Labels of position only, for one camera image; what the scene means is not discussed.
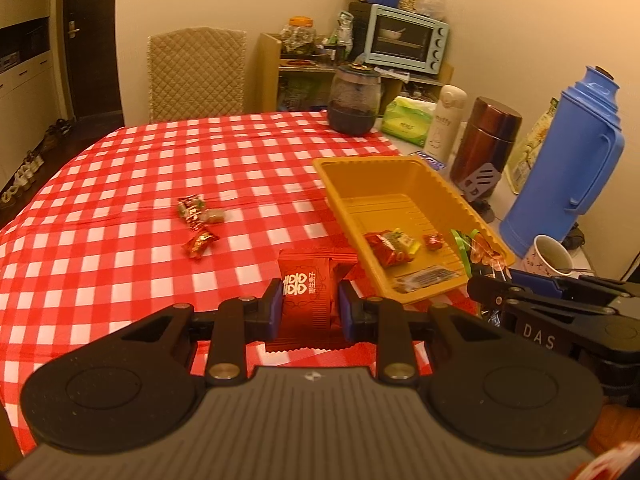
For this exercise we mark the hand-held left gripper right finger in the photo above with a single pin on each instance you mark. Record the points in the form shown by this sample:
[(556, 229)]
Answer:
[(347, 312)]

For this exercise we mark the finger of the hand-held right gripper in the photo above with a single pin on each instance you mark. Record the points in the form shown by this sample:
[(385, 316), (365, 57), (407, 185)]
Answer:
[(540, 280), (490, 292)]

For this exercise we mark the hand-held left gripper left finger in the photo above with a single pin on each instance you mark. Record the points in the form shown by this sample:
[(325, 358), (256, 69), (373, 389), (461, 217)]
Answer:
[(274, 310)]

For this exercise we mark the large red snack packet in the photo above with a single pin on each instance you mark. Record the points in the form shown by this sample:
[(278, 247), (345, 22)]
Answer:
[(310, 295)]

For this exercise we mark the green clear snack packet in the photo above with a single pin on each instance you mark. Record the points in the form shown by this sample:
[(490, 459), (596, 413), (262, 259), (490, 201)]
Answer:
[(475, 252)]

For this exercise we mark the clear dark snack packet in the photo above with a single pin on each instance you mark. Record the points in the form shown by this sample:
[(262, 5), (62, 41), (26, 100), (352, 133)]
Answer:
[(425, 279)]

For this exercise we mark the small red snack packet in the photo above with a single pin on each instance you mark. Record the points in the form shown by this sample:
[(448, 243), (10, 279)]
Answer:
[(385, 250)]

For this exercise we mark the tiny red candy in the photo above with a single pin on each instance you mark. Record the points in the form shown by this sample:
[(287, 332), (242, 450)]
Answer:
[(433, 241)]

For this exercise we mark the yellow green candy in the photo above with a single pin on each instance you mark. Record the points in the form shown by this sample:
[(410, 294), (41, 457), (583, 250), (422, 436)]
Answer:
[(406, 241)]

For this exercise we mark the red gold candy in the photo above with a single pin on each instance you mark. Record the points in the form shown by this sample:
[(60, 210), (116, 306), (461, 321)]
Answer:
[(200, 244)]

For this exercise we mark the brown candy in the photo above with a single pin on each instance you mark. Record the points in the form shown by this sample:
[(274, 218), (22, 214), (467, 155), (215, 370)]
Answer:
[(215, 215)]

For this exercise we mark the yellow plastic tray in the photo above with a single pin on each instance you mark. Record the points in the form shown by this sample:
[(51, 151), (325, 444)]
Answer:
[(380, 190)]

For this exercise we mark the red white striped candy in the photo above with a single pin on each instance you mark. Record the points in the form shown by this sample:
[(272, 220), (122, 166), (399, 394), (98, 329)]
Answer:
[(191, 207)]

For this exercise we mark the person's right hand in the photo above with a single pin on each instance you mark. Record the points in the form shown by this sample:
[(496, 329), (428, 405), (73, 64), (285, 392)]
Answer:
[(620, 425)]

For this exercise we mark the white patterned mug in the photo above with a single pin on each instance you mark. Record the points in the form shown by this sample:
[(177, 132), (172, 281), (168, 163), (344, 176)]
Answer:
[(537, 260)]

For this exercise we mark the blue thermos jug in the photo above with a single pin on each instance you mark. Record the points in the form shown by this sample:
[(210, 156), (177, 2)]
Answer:
[(565, 170)]

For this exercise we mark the red white cloth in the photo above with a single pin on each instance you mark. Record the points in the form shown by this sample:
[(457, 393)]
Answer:
[(610, 465)]

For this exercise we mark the yellow printed bag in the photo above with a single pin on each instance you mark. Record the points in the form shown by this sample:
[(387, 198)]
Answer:
[(532, 150)]

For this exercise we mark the brown metal thermos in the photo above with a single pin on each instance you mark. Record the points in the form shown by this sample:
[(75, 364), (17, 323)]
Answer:
[(487, 140)]

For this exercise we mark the red checkered tablecloth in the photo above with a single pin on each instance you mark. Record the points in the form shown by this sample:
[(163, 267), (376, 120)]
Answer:
[(125, 280)]

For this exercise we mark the white thermos bottle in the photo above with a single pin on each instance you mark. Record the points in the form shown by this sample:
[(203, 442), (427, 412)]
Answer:
[(445, 125)]

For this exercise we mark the green tissue pack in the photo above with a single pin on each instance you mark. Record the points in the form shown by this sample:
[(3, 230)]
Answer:
[(407, 122)]

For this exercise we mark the glass jar with dark liquid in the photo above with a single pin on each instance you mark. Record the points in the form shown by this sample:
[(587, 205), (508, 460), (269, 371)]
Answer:
[(354, 102)]

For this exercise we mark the quilted beige chair back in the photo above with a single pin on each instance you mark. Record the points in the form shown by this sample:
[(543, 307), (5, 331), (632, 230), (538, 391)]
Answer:
[(197, 75)]

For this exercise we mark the blue toaster oven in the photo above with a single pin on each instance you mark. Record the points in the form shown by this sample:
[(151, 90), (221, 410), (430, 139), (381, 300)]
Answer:
[(405, 37)]

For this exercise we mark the plastic jar with orange lid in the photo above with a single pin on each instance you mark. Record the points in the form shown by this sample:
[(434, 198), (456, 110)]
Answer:
[(299, 35)]

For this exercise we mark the white bowl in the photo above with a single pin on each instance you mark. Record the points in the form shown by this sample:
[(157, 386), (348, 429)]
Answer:
[(389, 33)]

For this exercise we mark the row of shoes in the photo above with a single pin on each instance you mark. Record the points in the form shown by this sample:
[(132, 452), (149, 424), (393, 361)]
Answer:
[(25, 170)]

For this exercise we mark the blue box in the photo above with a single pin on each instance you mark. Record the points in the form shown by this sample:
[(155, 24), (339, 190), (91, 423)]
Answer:
[(384, 0)]

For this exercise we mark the dark door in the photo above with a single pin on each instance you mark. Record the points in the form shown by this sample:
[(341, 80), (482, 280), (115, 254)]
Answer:
[(92, 50)]

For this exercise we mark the white cabinet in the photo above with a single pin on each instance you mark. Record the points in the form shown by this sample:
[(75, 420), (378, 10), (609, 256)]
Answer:
[(25, 90)]

